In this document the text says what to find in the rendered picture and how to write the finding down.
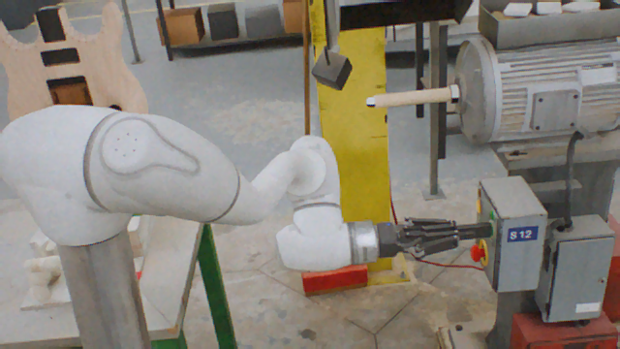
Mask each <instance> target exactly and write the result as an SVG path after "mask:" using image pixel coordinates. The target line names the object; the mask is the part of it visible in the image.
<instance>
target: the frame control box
mask: <svg viewBox="0 0 620 349"><path fill-rule="evenodd" d="M479 187H481V189H483V199H480V198H479V196H478V195H477V200H479V201H480V213H478V212H477V215H476V223H479V222H491V223H492V226H493V237H490V238H475V244H477V245H478V247H479V248H483V249H485V255H484V257H483V258H480V264H481V266H482V269H483V271H484V273H485V276H487V278H488V280H489V282H490V285H491V287H492V289H494V291H495V293H507V292H517V291H527V290H537V289H538V288H539V280H541V271H542V263H543V248H544V240H545V230H546V222H547V212H546V211H545V209H544V208H543V205H542V204H541V202H540V201H539V199H538V198H537V197H536V195H535V194H533V192H532V191H531V190H530V188H529V187H528V185H527V184H526V181H525V180H524V179H523V177H522V176H521V175H517V176H506V177H496V178H487V179H480V181H479V184H478V188H479ZM492 208H494V210H495V213H496V220H495V222H493V221H492V220H491V218H490V210H491V209H492ZM565 224H566V223H565V220H562V219H556V220H554V221H552V222H551V223H550V224H549V225H550V232H549V233H551V232H552V230H554V229H556V232H557V233H560V234H565V233H566V232H567V230H566V226H565Z"/></svg>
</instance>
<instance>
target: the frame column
mask: <svg viewBox="0 0 620 349"><path fill-rule="evenodd" d="M566 166H567V165H564V166H553V167H543V168H533V169H523V170H513V171H509V174H507V176H517V175H521V176H522V177H523V179H524V180H525V181H526V184H538V182H548V181H557V180H566V168H567V167H566ZM619 167H620V160H612V161H603V162H594V163H583V164H573V179H576V180H577V181H578V182H579V184H580V185H581V187H582V190H581V196H580V199H579V200H573V209H572V217H574V216H583V215H594V214H599V215H600V216H601V218H602V219H603V221H604V222H605V221H606V216H607V210H608V204H609V198H610V193H611V188H612V181H613V179H614V178H613V177H614V173H615V172H616V170H617V169H618V168H619ZM542 205H543V208H544V209H545V211H546V212H547V219H553V218H564V217H565V201H561V202H551V203H542ZM534 294H535V290H527V291H517V292H507V293H498V301H497V314H496V321H495V324H494V328H493V329H491V331H490V332H489V333H488V334H487V336H486V337H485V338H484V340H485V343H486V345H487V348H488V349H510V339H511V329H512V315H513V314H514V313H524V312H535V311H540V310H539V308H538V306H537V303H536V301H535V300H534Z"/></svg>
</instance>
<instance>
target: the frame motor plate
mask: <svg viewBox="0 0 620 349"><path fill-rule="evenodd" d="M598 134H599V137H600V138H601V139H602V142H601V143H586V144H576V145H575V149H574V158H573V163H574V164H583V163H594V162H603V161H612V160H620V130H614V131H598ZM489 145H490V146H491V148H492V149H493V151H494V152H495V154H496V155H497V157H498V158H499V160H500V162H501V164H502V165H503V167H504V168H505V169H506V171H513V170H523V169H533V168H543V167H553V166H564V165H566V164H567V163H566V162H567V152H568V151H567V150H568V145H566V146H555V147H546V148H537V149H526V150H515V151H506V152H496V150H495V149H494V147H493V146H492V145H491V143H489Z"/></svg>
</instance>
